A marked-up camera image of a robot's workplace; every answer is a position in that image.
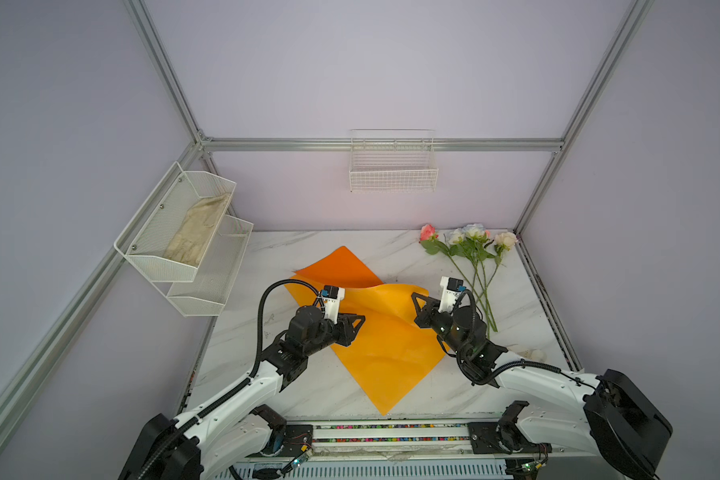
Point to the beige cloth glove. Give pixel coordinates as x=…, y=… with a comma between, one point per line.
x=196, y=230

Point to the aluminium frame post right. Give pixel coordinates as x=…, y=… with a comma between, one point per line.
x=626, y=31

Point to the cream printed ribbon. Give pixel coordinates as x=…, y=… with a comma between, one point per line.
x=529, y=353

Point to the cream fake rose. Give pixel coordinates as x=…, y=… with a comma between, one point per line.
x=495, y=249

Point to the aluminium frame crossbar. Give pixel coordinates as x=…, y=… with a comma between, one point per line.
x=383, y=144

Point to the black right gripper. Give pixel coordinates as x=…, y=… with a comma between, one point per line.
x=425, y=314

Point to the orange wrapping paper sheet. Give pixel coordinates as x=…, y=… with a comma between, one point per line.
x=390, y=354

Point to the lower white mesh shelf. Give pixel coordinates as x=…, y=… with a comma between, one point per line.
x=208, y=294

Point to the upper white mesh shelf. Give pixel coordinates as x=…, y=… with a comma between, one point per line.
x=143, y=242

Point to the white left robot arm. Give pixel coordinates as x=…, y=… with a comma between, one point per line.
x=236, y=422

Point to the white wire wall basket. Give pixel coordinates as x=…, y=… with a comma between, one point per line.
x=397, y=171

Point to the white mesh shelf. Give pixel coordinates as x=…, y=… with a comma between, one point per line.
x=143, y=242
x=208, y=294

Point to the aluminium frame post left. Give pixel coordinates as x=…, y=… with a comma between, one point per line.
x=147, y=31

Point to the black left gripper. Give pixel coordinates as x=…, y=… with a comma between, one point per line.
x=343, y=324

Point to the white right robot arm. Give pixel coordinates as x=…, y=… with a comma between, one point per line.
x=604, y=414

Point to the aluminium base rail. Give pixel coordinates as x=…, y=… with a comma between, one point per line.
x=412, y=449

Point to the aluminium frame post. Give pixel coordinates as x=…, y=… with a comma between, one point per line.
x=626, y=31
x=147, y=31

